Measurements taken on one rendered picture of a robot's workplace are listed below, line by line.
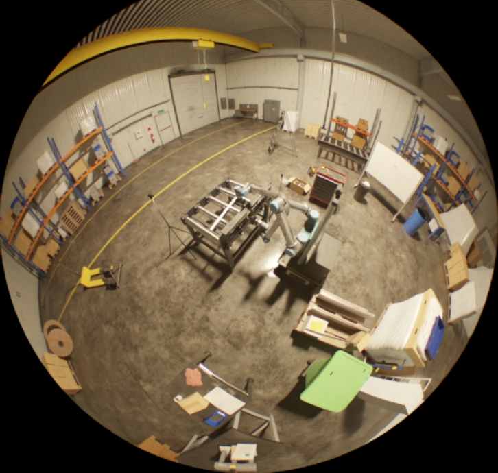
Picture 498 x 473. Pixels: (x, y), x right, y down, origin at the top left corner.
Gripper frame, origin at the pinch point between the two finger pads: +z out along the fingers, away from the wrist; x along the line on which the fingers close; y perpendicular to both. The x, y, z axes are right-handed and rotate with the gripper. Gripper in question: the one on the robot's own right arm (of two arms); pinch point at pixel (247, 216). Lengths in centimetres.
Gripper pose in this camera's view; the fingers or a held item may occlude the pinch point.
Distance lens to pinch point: 208.1
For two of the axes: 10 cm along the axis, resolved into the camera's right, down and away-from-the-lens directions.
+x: -4.8, 8.8, -0.4
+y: -0.7, -0.9, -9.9
